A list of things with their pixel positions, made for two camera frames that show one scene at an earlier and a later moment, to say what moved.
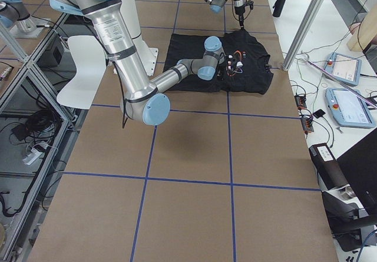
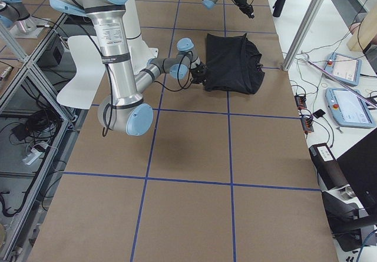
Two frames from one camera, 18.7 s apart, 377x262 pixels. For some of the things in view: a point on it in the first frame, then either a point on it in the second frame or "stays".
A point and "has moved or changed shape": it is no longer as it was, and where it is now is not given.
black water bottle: [280, 3] stays
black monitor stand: [347, 221] stays
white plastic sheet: [90, 59] stays
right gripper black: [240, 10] → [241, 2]
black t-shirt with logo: [247, 69] has moved or changed shape
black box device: [327, 166] stays
